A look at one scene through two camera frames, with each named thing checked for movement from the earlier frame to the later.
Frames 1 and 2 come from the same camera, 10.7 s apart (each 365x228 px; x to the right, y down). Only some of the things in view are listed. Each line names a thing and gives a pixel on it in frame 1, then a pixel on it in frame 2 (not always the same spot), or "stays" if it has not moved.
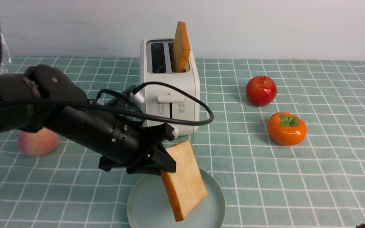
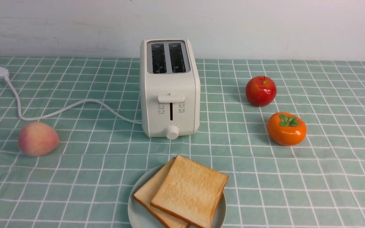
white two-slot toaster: (156, 64) stays
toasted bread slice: (185, 188) -> (146, 194)
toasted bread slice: (181, 48) -> (192, 191)
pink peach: (39, 143) stays
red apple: (260, 90) stays
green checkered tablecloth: (293, 143) stays
